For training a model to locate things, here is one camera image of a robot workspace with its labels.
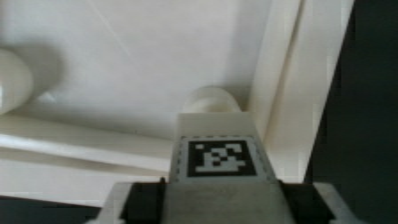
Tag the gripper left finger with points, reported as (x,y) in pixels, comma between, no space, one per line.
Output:
(134,204)

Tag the white table leg with tags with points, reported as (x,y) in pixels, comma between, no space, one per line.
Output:
(223,189)

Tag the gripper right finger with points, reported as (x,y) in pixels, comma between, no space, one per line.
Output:
(317,204)

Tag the white U-shaped fence wall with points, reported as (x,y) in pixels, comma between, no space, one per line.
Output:
(305,85)

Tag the white square tabletop part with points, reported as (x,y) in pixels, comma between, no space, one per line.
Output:
(122,54)

